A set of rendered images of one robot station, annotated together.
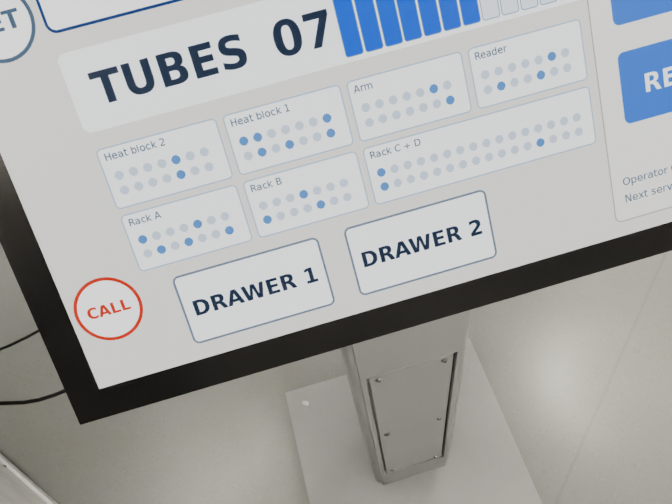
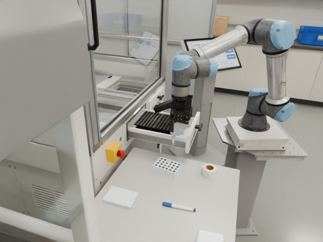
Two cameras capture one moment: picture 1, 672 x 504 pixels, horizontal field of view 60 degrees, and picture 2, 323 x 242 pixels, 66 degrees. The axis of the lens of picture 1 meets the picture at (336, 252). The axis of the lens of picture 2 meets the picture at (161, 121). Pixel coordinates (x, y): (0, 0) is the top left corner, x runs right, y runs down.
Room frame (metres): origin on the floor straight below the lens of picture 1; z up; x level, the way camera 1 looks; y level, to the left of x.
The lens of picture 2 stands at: (-1.45, 1.26, 1.55)
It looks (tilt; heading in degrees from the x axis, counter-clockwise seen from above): 28 degrees down; 334
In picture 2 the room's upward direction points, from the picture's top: 2 degrees clockwise
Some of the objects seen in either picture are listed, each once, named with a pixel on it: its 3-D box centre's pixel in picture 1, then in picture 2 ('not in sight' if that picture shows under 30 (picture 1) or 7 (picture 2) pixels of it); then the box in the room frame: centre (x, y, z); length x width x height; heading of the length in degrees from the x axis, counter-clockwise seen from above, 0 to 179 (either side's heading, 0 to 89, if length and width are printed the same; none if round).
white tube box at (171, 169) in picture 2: not in sight; (167, 167); (-0.60, 0.80, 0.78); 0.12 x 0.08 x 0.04; 37
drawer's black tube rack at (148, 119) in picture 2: not in sight; (158, 125); (-0.34, 0.73, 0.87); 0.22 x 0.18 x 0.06; 47
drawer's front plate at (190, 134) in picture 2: not in sight; (192, 131); (-0.47, 0.58, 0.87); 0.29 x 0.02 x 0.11; 137
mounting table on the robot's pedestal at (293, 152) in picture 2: not in sight; (253, 142); (-0.49, 0.13, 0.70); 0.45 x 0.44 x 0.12; 66
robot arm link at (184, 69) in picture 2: not in sight; (182, 70); (-0.63, 0.77, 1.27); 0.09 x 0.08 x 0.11; 92
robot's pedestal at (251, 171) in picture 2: not in sight; (240, 180); (-0.49, 0.15, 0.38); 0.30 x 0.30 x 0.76; 66
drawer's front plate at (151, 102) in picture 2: not in sight; (156, 101); (-0.03, 0.60, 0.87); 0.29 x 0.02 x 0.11; 137
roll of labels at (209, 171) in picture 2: not in sight; (209, 170); (-0.70, 0.62, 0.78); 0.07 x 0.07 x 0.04
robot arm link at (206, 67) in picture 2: not in sight; (200, 67); (-0.61, 0.68, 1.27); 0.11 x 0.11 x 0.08; 2
